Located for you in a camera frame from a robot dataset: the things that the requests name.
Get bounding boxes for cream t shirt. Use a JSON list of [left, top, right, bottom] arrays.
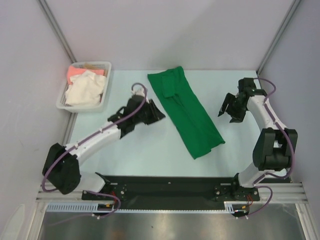
[[65, 70, 107, 106]]

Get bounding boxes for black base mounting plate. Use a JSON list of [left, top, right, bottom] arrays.
[[81, 174, 292, 204]]

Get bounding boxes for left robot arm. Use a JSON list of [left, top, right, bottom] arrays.
[[42, 95, 220, 200]]

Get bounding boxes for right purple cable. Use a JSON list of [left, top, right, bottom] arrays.
[[234, 77, 296, 220]]

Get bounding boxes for green t shirt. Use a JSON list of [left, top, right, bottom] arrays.
[[147, 66, 226, 159]]

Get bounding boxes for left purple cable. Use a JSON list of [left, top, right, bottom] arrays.
[[41, 83, 148, 226]]

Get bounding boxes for vertical aluminium post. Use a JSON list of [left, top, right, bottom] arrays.
[[36, 0, 77, 63], [255, 0, 303, 77]]

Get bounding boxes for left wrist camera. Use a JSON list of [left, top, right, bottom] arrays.
[[131, 88, 146, 98]]

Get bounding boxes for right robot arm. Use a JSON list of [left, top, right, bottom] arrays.
[[218, 77, 298, 201]]

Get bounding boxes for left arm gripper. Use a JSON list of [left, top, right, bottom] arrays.
[[133, 99, 165, 126]]

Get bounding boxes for right vertical aluminium post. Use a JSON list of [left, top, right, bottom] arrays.
[[255, 0, 303, 77]]

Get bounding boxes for left vertical aluminium post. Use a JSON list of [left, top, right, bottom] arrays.
[[36, 0, 77, 63]]

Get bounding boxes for brown t shirt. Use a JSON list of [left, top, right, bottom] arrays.
[[83, 62, 108, 77]]

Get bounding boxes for purple cable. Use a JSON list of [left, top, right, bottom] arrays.
[[234, 77, 296, 220], [41, 83, 148, 226]]

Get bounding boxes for white plastic basket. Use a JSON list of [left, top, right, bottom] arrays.
[[56, 61, 112, 113]]

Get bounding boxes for slotted grey cable duct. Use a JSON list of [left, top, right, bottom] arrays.
[[46, 202, 248, 214]]

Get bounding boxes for pink t shirt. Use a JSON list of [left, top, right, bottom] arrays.
[[66, 66, 105, 85]]

